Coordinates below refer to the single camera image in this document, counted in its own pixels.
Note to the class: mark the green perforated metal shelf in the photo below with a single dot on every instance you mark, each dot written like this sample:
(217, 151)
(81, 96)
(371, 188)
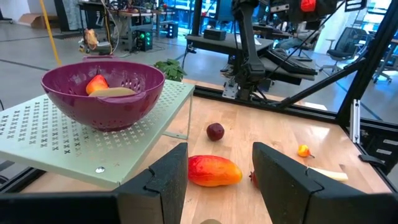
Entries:
(62, 149)

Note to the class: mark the cardboard box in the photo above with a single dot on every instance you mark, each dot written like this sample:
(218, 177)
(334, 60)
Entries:
(34, 20)

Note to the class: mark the person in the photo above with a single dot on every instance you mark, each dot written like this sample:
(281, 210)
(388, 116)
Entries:
(295, 37)

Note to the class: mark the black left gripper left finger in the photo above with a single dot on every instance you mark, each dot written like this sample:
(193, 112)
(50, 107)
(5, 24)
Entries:
(161, 186)

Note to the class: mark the brown kiwi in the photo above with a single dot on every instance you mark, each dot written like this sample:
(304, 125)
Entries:
(115, 92)
(211, 221)

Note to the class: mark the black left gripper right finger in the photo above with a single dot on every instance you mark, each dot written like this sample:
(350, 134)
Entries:
(289, 189)

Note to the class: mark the purple plastic colander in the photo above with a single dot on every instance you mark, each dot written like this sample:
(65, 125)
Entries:
(109, 115)

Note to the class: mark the black frame clamp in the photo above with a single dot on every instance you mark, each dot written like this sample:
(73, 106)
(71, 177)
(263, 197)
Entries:
(371, 160)

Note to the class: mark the black computer green lights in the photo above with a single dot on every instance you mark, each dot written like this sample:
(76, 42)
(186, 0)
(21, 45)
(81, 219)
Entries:
(144, 39)

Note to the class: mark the black office chair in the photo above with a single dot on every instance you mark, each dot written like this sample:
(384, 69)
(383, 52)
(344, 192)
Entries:
(345, 43)

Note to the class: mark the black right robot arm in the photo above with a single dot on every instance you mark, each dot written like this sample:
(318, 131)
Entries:
(248, 46)

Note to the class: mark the potted green plant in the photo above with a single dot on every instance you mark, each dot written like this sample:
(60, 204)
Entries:
(171, 70)

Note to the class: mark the silver frame bracket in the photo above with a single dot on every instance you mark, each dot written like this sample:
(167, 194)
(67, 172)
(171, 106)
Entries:
(355, 121)

